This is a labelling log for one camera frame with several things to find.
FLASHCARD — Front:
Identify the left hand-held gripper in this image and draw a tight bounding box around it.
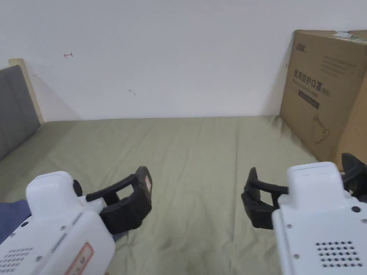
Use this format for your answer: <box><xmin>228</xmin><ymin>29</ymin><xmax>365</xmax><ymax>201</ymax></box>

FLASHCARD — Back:
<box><xmin>0</xmin><ymin>166</ymin><xmax>153</xmax><ymax>275</ymax></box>

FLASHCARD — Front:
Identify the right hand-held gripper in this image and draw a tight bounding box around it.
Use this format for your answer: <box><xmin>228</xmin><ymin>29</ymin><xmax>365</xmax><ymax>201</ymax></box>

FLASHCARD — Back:
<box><xmin>240</xmin><ymin>153</ymin><xmax>367</xmax><ymax>275</ymax></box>

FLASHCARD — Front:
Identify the bed with pale green sheet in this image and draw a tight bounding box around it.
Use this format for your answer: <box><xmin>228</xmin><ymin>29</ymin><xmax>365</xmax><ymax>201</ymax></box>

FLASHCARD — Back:
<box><xmin>0</xmin><ymin>116</ymin><xmax>321</xmax><ymax>275</ymax></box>

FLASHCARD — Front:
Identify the brown cardboard carton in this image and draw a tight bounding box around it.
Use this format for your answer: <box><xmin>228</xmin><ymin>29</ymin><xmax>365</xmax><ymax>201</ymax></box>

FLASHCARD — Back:
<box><xmin>279</xmin><ymin>29</ymin><xmax>367</xmax><ymax>172</ymax></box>

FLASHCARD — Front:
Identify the dark blue shirt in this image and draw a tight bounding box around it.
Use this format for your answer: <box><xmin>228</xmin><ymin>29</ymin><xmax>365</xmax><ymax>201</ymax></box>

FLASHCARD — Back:
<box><xmin>0</xmin><ymin>199</ymin><xmax>130</xmax><ymax>243</ymax></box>

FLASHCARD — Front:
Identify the grey padded headboard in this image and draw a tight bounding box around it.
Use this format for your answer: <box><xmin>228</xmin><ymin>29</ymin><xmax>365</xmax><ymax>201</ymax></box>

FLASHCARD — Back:
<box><xmin>0</xmin><ymin>58</ymin><xmax>45</xmax><ymax>161</ymax></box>

